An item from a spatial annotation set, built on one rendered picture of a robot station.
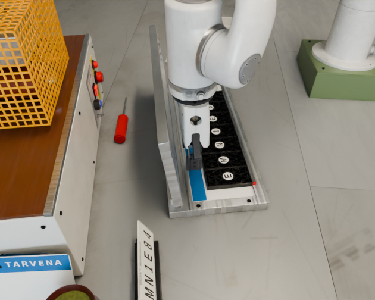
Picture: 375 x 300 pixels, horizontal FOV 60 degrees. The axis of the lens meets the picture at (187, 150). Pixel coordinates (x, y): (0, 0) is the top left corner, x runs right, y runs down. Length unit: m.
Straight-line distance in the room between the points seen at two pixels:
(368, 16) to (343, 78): 0.16
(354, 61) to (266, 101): 0.27
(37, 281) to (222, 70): 0.42
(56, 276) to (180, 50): 0.39
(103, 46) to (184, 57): 0.81
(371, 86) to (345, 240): 0.50
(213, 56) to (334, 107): 0.62
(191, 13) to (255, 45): 0.10
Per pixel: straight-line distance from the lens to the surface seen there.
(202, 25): 0.49
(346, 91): 1.06
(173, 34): 0.51
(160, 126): 0.55
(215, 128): 0.82
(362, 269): 0.71
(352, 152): 0.90
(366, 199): 0.81
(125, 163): 0.79
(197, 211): 0.67
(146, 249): 0.61
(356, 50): 1.06
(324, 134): 0.93
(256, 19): 0.46
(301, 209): 0.74
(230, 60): 0.46
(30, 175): 0.55
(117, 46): 1.28
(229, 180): 0.71
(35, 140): 0.61
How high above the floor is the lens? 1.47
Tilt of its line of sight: 45 degrees down
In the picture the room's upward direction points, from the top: straight up
